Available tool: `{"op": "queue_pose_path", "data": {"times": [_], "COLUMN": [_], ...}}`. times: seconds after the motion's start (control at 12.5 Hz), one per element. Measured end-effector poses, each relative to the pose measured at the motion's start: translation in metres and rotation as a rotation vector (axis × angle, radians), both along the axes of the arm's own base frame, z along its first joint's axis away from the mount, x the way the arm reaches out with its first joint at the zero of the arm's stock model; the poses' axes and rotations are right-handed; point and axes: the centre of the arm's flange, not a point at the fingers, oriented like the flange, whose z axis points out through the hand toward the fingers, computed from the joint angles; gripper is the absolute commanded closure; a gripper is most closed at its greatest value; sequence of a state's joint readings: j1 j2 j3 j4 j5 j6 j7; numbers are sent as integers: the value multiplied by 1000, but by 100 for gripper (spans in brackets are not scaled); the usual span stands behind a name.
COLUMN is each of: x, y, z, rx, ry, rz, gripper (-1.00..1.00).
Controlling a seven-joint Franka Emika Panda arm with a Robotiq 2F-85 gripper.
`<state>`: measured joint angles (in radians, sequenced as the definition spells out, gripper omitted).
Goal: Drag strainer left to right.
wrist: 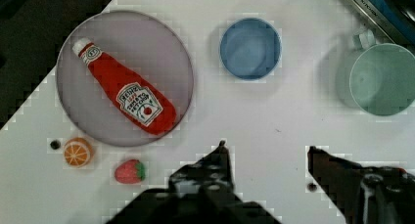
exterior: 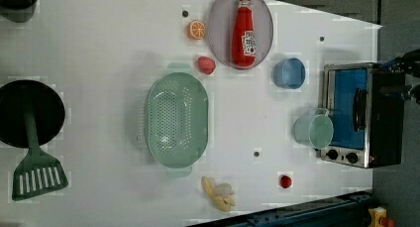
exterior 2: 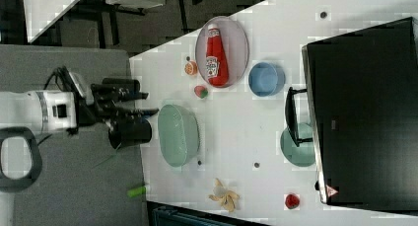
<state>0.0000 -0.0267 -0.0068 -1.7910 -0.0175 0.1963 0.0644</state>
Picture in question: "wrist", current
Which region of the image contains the red ketchup bottle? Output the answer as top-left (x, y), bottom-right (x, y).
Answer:
top-left (72, 38), bottom-right (177, 135)

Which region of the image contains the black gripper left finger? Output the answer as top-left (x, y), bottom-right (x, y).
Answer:
top-left (168, 140), bottom-right (236, 214)

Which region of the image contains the blue bowl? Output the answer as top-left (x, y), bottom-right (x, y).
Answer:
top-left (219, 18), bottom-right (282, 81)

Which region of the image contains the orange slice toy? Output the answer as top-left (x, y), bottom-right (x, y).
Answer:
top-left (63, 138), bottom-right (94, 167)

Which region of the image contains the black toaster oven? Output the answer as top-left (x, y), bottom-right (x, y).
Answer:
top-left (348, 0), bottom-right (415, 51)

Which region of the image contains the green mug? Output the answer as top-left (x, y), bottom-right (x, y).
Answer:
top-left (336, 29), bottom-right (415, 116)

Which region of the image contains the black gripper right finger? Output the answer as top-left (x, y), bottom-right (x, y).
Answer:
top-left (307, 146), bottom-right (415, 224)

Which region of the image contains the strawberry toy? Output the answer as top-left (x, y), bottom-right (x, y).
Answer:
top-left (115, 159), bottom-right (146, 184)

